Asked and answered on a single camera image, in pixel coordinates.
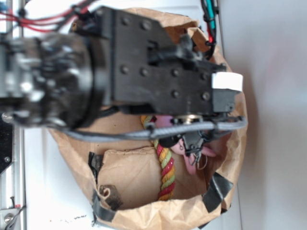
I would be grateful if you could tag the pink plush toy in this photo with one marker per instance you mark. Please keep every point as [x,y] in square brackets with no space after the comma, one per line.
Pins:
[165,121]

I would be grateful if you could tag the metal corner bracket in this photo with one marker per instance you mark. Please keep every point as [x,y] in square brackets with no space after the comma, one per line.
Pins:
[10,219]

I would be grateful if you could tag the aluminium extrusion rail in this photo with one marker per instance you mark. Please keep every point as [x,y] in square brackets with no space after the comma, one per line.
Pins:
[12,181]

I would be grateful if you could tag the brown paper bag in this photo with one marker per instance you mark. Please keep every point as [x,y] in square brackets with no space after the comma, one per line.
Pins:
[122,179]

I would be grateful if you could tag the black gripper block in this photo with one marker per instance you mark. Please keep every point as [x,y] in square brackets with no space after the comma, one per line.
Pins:
[155,65]

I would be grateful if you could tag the multicolour twisted rope toy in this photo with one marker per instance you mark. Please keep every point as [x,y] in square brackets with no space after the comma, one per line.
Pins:
[168,171]

